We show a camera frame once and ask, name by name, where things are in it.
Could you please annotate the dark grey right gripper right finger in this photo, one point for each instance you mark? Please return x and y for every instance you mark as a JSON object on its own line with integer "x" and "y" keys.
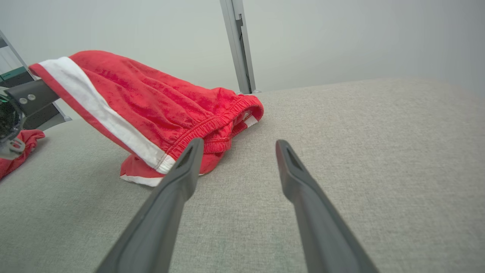
{"x": 322, "y": 235}

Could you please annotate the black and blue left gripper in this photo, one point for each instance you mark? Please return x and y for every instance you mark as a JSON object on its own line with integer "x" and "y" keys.
{"x": 7, "y": 121}

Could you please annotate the grey metal partition post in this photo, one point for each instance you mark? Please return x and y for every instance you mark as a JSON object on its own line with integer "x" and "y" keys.
{"x": 237, "y": 45}

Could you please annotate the red shorts with elastic waistband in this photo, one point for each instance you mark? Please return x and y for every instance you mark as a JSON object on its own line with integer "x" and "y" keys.
{"x": 151, "y": 102}

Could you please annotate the red garment with white panel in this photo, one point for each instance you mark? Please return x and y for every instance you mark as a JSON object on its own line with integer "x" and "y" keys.
{"x": 34, "y": 137}

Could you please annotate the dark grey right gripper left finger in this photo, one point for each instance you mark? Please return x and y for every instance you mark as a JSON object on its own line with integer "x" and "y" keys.
{"x": 159, "y": 220}

